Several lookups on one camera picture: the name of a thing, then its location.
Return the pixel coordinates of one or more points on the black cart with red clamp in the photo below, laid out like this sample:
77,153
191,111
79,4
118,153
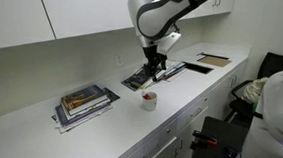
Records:
218,139

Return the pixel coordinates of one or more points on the white mug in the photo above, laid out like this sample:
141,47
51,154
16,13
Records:
149,105

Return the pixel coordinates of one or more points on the drawer handle upper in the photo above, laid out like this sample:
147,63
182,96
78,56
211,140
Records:
196,112

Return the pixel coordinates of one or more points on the top book brown cover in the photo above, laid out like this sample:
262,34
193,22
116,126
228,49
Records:
84,99

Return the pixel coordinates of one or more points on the black office chair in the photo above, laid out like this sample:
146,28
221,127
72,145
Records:
242,111

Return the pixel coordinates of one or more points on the upper cabinet handles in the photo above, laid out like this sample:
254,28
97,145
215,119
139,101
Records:
216,3

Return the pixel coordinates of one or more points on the wall outlet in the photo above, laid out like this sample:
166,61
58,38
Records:
119,60

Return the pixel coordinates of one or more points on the drawer handle lower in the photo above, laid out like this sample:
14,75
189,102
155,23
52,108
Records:
153,152

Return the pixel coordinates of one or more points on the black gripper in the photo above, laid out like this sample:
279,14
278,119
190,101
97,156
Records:
155,60

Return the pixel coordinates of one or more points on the cream cloth on chair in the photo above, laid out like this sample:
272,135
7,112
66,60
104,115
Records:
252,92

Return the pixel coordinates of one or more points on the brown board with frame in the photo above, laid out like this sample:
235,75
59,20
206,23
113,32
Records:
213,60

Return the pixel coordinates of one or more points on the lower stack of books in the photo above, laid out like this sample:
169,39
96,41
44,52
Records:
67,122

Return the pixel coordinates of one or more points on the drawer handle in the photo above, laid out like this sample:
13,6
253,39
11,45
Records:
153,152
196,112

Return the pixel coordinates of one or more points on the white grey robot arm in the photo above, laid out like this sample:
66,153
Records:
154,23

